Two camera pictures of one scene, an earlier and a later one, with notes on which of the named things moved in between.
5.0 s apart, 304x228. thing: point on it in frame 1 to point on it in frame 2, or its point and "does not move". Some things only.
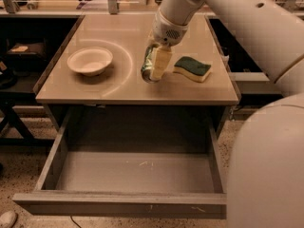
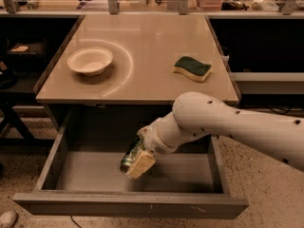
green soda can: (146, 67) to (131, 156)
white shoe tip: (8, 218) does not move
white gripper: (166, 32) to (154, 142)
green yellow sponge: (199, 71) does not move
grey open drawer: (161, 175) does not move
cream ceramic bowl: (91, 62) does not move
